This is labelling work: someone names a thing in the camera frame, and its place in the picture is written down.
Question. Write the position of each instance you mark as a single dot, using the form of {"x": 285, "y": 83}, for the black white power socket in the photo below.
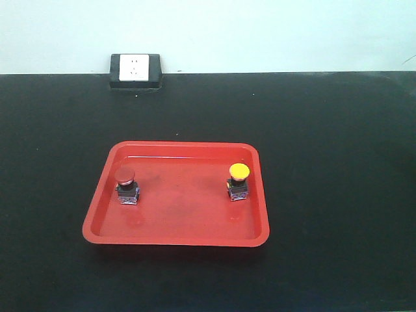
{"x": 135, "y": 72}

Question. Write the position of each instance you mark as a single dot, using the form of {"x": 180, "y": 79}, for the red mushroom push button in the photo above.
{"x": 127, "y": 188}

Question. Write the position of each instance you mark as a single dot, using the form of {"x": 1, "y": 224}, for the yellow mushroom push button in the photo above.
{"x": 237, "y": 186}

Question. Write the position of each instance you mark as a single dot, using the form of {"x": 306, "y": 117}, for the red plastic tray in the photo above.
{"x": 183, "y": 197}

